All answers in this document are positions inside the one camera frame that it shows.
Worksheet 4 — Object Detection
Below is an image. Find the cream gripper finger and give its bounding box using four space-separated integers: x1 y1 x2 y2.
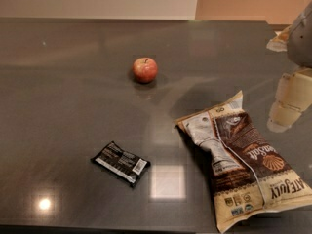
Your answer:
267 68 312 133
266 26 291 52

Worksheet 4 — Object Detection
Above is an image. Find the brown chip bag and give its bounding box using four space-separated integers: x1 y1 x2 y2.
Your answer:
175 92 312 233

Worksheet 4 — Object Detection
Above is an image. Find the red apple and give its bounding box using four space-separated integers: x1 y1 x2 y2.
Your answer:
132 57 158 84

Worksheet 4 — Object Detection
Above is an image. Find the black snack bar wrapper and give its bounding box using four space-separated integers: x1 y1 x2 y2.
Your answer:
91 141 150 187

